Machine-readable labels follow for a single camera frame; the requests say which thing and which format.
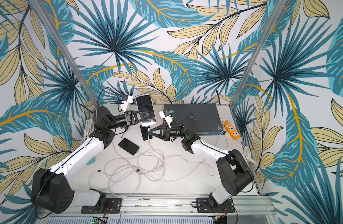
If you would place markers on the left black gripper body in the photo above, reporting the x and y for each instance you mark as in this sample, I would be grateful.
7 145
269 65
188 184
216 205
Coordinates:
132 117

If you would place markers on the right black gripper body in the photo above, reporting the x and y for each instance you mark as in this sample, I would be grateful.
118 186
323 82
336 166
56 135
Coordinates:
163 133

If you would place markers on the dark phone pink case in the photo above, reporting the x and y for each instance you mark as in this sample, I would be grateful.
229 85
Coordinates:
144 104

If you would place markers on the black phone light case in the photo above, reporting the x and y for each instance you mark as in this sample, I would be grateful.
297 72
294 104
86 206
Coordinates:
129 146

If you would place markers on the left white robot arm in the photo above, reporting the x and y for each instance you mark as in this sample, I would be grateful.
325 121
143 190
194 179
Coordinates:
51 188

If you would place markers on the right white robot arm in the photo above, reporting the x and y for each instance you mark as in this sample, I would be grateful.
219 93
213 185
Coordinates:
234 172

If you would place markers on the orange power strip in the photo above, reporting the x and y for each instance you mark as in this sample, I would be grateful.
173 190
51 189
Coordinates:
230 129

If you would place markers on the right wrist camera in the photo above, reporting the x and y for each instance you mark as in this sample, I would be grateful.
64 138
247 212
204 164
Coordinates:
167 116

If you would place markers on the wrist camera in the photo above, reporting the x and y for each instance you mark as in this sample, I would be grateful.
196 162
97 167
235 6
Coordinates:
125 101
167 116

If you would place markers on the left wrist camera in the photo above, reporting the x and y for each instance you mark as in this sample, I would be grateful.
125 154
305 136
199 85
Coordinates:
125 101

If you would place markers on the aluminium mounting rail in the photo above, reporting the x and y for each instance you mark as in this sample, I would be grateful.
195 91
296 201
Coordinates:
165 205

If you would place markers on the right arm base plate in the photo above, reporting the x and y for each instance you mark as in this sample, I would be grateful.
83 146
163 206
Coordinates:
209 205

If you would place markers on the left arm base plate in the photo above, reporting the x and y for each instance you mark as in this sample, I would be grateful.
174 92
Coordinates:
104 206

